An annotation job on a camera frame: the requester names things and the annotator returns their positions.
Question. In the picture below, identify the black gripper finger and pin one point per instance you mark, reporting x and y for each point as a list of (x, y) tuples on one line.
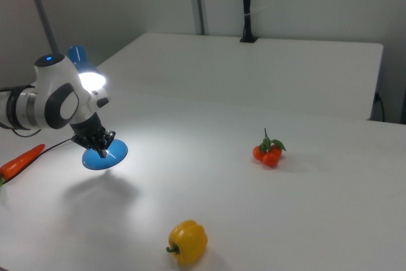
[(100, 153), (105, 153)]

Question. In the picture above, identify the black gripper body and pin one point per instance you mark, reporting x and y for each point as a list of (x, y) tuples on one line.
[(90, 133)]

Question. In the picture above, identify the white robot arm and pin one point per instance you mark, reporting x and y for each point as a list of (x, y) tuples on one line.
[(41, 106)]

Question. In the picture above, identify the orange toy carrot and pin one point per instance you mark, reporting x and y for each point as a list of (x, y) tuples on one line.
[(22, 160)]

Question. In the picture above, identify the yellow bell pepper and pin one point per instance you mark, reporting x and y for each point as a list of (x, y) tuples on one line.
[(188, 240)]

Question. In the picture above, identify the orange tangerine bunch with leaves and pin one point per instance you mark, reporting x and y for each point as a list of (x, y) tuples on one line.
[(270, 159)]

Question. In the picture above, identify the adjacent white table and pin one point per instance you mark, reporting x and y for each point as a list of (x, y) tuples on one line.
[(253, 71)]

